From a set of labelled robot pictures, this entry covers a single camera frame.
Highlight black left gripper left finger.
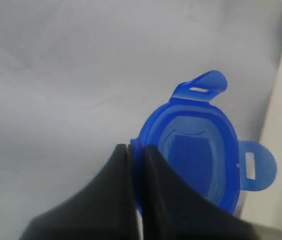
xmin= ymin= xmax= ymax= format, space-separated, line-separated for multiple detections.
xmin=20 ymin=144 xmax=140 ymax=240

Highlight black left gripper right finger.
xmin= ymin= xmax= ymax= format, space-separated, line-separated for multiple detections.
xmin=142 ymin=145 xmax=259 ymax=240

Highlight blue plastic lid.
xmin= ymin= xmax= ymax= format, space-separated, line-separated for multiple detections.
xmin=130 ymin=70 xmax=277 ymax=213

